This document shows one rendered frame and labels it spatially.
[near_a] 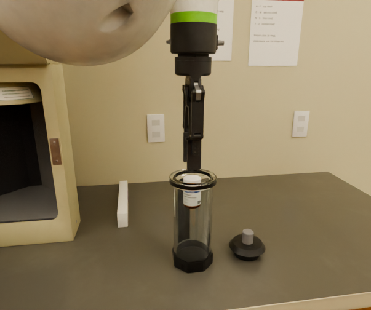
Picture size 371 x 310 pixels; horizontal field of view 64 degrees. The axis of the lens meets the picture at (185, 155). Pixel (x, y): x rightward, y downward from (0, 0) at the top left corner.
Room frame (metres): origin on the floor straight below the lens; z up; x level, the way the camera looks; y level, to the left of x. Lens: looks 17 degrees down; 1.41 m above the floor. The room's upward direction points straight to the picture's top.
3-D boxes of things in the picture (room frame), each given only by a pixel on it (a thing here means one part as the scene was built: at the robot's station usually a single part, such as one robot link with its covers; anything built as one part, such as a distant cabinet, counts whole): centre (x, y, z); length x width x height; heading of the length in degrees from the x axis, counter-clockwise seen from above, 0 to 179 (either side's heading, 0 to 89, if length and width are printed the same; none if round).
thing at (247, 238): (0.66, -0.16, 0.97); 0.09 x 0.09 x 0.07
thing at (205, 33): (0.63, -0.02, 1.45); 0.12 x 0.09 x 0.06; 98
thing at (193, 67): (0.63, -0.02, 1.38); 0.08 x 0.07 x 0.09; 8
